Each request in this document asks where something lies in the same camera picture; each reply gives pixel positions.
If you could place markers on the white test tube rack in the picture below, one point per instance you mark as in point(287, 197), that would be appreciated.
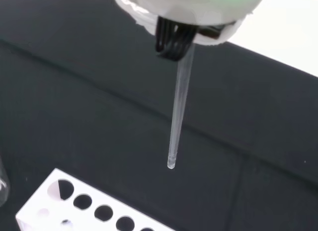
point(37, 206)

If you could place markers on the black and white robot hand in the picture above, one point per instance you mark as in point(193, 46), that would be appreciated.
point(188, 5)

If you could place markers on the black bench cloth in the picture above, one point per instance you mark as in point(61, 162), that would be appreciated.
point(74, 104)

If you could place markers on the clear glass beaker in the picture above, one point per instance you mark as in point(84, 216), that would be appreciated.
point(3, 188)

